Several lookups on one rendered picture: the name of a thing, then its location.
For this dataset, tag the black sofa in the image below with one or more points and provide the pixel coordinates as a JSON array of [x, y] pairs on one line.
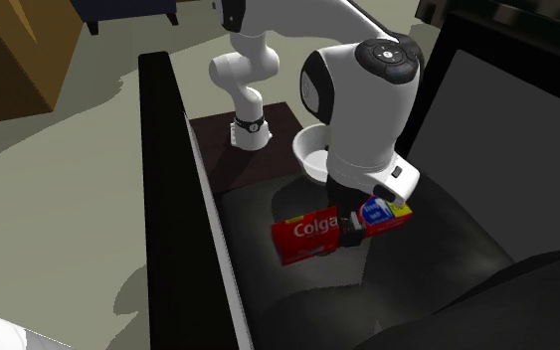
[[430, 262]]

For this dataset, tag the dark brown robot stand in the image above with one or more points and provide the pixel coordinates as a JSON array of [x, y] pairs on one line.
[[255, 167]]

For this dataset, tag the red toothpaste box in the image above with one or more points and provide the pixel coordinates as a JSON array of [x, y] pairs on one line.
[[306, 237]]

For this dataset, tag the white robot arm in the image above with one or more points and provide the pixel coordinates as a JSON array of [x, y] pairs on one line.
[[371, 111]]

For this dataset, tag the white bowl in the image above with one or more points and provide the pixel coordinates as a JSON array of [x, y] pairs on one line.
[[311, 156]]

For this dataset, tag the brown wooden cabinet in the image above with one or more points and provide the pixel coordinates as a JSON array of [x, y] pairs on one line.
[[13, 63]]

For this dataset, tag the dark blue armchair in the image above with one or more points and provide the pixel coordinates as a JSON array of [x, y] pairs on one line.
[[124, 8]]

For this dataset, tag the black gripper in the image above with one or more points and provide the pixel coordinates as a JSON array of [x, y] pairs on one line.
[[343, 198]]

